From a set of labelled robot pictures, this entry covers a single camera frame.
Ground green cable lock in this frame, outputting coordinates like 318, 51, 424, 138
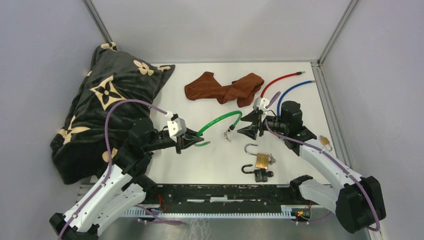
196, 110, 243, 137

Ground black padlock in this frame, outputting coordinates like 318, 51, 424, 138
241, 164, 269, 183

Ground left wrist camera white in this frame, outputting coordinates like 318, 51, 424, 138
167, 114, 187, 140

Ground blue cable lock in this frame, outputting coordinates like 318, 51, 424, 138
276, 80, 316, 116

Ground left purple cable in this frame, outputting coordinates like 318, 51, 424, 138
56, 99, 170, 240

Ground red cable lock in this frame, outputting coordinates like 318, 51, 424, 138
260, 71, 306, 98

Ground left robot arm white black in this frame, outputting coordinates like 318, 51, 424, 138
49, 116, 204, 240

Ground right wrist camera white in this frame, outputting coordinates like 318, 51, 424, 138
253, 97, 270, 114

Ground silver padlock keys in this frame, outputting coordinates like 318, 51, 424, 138
268, 153, 276, 165

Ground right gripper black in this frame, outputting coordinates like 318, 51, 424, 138
237, 109, 289, 141

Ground green lock keys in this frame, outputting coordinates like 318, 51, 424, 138
223, 128, 233, 142

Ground small brass padlock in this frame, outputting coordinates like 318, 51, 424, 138
318, 135, 333, 152

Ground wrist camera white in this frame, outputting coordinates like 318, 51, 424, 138
167, 114, 187, 140
253, 97, 270, 114

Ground black floral blanket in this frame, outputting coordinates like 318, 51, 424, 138
50, 42, 176, 185

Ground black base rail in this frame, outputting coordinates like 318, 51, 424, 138
141, 184, 316, 214

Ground brown cloth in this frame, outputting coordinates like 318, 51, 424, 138
184, 71, 265, 108

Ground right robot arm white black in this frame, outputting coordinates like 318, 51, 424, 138
238, 98, 387, 234

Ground open brass padlock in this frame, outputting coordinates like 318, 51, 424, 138
244, 143, 269, 170

